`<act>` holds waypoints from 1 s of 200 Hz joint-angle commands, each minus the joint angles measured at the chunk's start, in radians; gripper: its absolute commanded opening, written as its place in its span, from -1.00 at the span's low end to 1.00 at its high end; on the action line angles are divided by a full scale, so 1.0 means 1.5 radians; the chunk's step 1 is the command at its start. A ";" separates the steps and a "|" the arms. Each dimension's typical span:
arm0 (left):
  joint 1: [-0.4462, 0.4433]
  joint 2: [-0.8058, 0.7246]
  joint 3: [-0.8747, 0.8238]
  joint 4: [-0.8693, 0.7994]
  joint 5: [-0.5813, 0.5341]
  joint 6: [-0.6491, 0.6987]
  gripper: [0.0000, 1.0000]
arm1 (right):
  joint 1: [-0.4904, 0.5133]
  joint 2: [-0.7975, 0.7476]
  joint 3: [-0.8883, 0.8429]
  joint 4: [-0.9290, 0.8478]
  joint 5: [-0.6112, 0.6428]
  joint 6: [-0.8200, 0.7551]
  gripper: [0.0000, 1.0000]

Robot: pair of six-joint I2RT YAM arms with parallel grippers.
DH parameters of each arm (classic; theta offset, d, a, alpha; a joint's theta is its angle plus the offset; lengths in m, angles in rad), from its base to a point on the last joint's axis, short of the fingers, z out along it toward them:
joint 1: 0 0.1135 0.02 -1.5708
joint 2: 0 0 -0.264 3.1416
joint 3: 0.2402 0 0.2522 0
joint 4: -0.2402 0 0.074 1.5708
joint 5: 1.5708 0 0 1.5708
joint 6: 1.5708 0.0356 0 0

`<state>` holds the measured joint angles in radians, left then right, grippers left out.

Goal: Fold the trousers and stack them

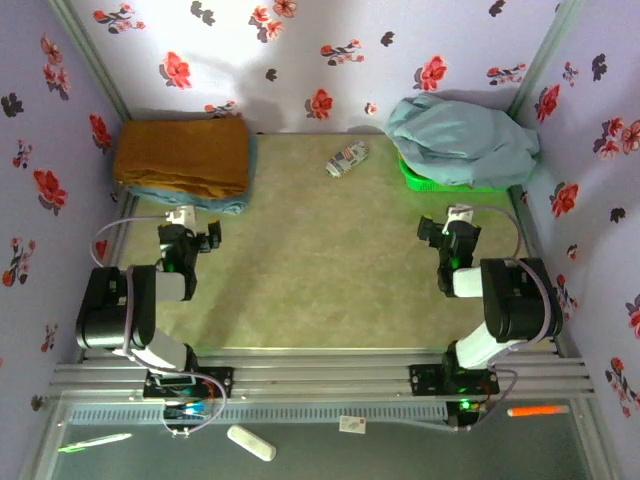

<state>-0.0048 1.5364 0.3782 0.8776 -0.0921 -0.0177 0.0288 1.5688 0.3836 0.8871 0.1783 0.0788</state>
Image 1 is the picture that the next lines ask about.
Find light blue trousers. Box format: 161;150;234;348
383;92;542;188
124;133;259;216

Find mustard trousers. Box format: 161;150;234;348
112;118;251;200

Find green plastic basket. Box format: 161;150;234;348
397;151;510;194

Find crushed flag print can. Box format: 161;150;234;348
325;140;370;179

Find black controller with green light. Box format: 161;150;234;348
446;397;490;427

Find blue connector board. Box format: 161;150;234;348
163;399;212;422

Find orange marker pen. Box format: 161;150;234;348
506;404;570;419

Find white remote-like object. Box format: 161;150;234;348
226;424;277;463

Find green pen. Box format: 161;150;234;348
57;433;134;454

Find lavender left arm cable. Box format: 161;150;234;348
90;213;229;437

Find lavender arm cable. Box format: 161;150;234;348
452;203;564;434
90;213;229;437

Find lavender right arm cable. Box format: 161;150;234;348
452;203;564;434

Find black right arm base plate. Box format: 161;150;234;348
409;363;500;397

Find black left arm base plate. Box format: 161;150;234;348
143;367;235;400

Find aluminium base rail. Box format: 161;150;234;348
49;348;596;402

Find grey slotted cable duct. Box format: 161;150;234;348
67;403;449;426

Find aluminium corner post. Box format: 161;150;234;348
506;0;587;119
47;0;132;122

